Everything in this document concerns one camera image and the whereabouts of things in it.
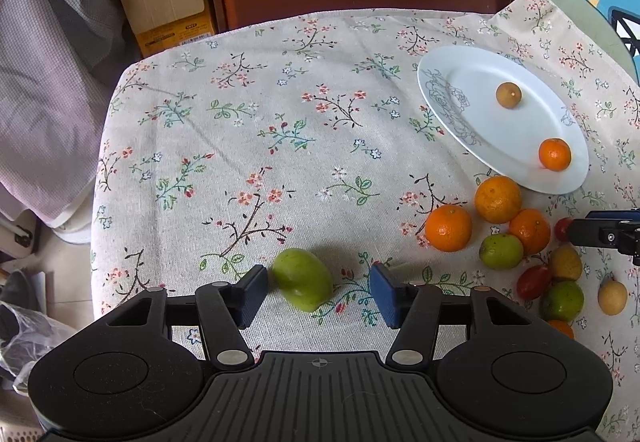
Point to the clear plastic bag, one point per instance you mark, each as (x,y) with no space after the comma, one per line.
(30,342)

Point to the brown longan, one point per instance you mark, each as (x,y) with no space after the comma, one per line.
(566,263)
(612,298)

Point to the red cherry tomato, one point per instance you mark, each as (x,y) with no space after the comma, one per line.
(534,282)
(562,228)

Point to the white plastic object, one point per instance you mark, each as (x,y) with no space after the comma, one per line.
(20,232)

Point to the checked grey cloth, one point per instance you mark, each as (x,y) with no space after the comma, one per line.
(50,72)

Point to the floral tablecloth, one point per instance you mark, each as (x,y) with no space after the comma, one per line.
(300,147)

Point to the small orange mandarin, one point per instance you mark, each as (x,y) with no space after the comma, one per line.
(561,328)
(554,154)

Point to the pale green bed sheet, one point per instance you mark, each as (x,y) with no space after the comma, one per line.
(575,22)

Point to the white plate with line drawing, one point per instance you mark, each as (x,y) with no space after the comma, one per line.
(500,132)

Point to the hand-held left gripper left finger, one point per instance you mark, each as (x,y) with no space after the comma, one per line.
(252,294)

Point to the large green jujube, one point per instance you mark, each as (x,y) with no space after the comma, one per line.
(302,279)

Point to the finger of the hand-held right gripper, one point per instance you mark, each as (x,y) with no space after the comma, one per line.
(612,215)
(600,233)

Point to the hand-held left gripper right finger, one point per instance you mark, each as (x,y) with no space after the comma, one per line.
(382,292)

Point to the brown kiwi fruit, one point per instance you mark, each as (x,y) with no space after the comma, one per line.
(508,95)

